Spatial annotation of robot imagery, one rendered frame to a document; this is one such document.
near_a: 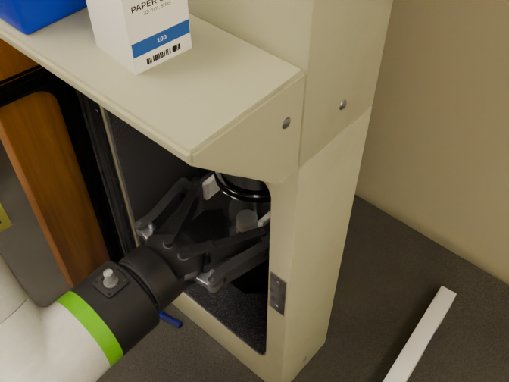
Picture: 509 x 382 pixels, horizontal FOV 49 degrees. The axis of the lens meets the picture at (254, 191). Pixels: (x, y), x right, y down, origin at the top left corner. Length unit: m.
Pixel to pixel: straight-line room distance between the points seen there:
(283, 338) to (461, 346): 0.34
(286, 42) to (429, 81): 0.53
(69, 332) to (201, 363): 0.34
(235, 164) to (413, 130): 0.62
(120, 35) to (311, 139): 0.17
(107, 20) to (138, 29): 0.03
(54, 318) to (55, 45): 0.28
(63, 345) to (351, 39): 0.39
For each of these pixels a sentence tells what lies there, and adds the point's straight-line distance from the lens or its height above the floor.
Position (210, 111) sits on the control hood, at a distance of 0.36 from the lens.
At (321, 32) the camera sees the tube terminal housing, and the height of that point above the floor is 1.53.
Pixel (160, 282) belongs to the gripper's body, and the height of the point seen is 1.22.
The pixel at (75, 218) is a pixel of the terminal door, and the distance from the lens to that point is 0.79.
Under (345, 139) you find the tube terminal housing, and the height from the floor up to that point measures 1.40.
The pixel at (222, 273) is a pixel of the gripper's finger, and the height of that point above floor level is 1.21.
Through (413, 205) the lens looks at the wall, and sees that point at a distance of 1.07.
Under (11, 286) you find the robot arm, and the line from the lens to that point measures 0.59.
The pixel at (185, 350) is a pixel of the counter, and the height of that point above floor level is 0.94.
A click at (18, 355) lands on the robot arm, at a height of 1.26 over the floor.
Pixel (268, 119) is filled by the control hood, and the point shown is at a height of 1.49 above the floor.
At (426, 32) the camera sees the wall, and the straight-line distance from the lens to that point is 0.87.
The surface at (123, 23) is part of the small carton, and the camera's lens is 0.38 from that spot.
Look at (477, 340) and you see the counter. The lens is 0.96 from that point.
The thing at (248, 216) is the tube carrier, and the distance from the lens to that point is 0.71.
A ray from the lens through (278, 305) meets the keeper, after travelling 0.65.
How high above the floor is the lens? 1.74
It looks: 48 degrees down
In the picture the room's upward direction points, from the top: straight up
